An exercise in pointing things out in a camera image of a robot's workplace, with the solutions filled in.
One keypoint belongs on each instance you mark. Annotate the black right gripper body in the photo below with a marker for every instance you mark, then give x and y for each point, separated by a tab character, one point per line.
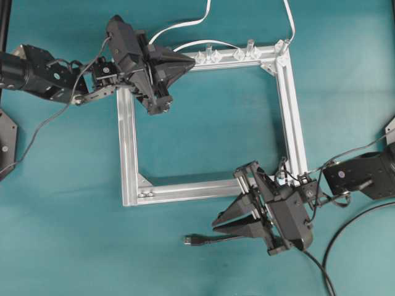
283	219

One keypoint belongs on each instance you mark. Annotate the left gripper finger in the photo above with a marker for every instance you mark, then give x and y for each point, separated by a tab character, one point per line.
159	55
165	76

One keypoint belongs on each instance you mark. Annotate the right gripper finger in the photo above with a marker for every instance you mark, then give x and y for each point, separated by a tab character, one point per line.
247	227
244	205

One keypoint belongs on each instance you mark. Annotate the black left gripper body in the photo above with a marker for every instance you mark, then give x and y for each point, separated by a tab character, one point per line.
133	69

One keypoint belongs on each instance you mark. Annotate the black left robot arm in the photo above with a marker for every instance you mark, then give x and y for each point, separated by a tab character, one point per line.
37	72

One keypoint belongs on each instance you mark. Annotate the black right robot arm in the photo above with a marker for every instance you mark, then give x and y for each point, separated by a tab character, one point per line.
371	173

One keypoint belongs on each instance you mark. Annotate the black zip tie loop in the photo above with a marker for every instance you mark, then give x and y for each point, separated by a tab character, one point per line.
282	171

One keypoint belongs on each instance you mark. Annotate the blue tape piece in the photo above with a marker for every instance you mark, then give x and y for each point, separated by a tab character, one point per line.
281	181

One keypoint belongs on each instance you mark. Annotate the aluminium extrusion frame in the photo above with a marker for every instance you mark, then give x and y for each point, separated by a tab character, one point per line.
235	105

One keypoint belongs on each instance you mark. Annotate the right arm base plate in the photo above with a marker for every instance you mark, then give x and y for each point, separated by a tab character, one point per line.
389	132

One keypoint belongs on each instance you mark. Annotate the black vertical rail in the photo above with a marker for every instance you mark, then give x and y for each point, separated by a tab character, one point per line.
5	10

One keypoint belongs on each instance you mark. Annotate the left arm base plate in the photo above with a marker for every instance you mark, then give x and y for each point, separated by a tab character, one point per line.
9	130

